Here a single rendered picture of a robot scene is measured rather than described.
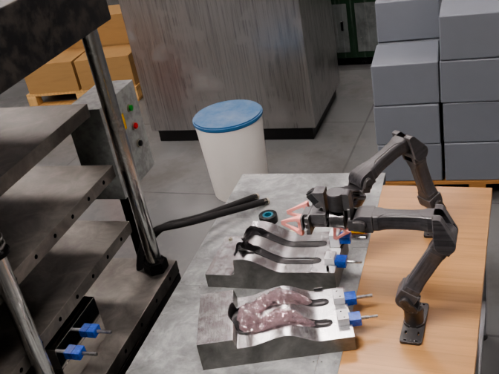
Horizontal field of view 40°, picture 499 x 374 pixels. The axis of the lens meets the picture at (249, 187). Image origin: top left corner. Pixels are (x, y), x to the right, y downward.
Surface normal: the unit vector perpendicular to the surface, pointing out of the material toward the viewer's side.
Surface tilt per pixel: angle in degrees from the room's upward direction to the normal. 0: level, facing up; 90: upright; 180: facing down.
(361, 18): 90
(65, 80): 90
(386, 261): 0
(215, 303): 0
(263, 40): 90
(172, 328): 0
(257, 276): 90
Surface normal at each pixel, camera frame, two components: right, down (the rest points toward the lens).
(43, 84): -0.23, 0.50
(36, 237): -0.17, -0.86
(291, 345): 0.01, 0.48
